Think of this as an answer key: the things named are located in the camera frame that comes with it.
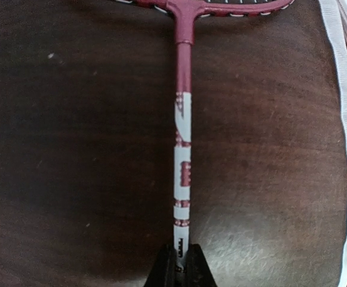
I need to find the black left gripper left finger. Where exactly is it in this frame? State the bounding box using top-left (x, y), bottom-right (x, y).
top-left (143, 245), bottom-right (176, 287)

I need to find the pink badminton racket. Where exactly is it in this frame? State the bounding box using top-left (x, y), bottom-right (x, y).
top-left (119, 1), bottom-right (292, 274)

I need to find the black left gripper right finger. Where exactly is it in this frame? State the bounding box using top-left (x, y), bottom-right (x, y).
top-left (185, 244), bottom-right (217, 287)

